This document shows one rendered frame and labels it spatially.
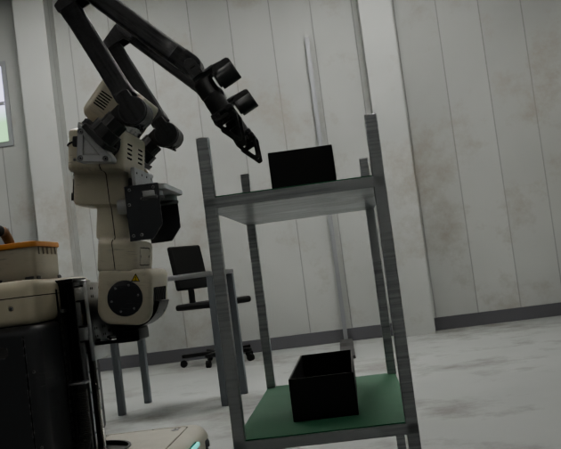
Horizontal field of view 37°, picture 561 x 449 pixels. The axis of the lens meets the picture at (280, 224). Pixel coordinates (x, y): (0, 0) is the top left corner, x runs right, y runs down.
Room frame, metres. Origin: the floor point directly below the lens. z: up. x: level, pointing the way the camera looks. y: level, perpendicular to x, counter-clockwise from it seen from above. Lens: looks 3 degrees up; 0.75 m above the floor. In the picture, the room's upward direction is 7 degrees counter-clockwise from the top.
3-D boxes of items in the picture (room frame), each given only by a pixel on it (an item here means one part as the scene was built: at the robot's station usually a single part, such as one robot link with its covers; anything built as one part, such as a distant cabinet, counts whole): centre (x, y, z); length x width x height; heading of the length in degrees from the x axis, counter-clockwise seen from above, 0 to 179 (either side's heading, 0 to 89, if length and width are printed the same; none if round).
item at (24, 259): (2.57, 0.79, 0.87); 0.23 x 0.15 x 0.11; 176
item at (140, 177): (2.54, 0.39, 0.99); 0.28 x 0.16 x 0.22; 176
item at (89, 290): (2.61, 0.51, 0.68); 0.28 x 0.27 x 0.25; 176
